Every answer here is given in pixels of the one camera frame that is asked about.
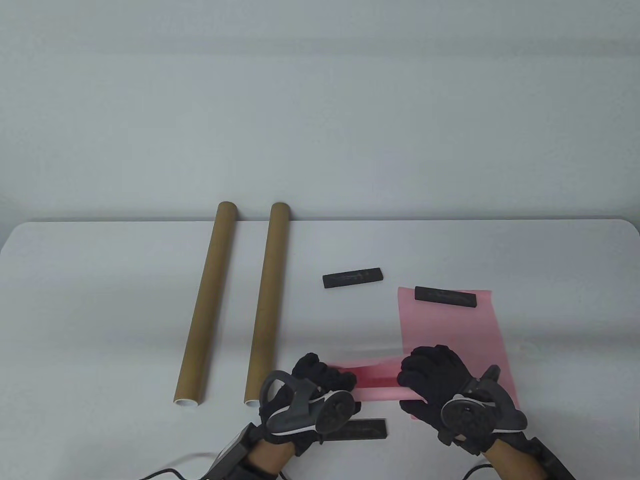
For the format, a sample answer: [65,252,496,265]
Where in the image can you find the person's right forearm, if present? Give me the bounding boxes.
[485,441,547,480]

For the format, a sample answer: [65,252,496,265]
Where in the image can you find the black rectangular weight bar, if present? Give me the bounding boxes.
[322,268,385,289]
[322,418,388,441]
[415,286,478,307]

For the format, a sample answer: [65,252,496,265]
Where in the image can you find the person's left hand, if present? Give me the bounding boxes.
[257,352,359,458]

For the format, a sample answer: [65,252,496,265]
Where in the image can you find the brown cardboard mailing tube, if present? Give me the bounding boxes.
[173,201,237,407]
[244,202,291,406]

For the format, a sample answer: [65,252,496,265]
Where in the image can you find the black wrist camera unit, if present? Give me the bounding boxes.
[200,422,263,480]
[530,437,577,480]

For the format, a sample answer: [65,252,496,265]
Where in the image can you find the person's left forearm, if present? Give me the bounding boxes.
[247,440,297,480]

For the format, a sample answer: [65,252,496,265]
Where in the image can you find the pink paper sheet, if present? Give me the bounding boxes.
[397,286,522,422]
[325,352,426,403]

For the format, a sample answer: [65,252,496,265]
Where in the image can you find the person's right hand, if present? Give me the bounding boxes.
[397,344,506,457]

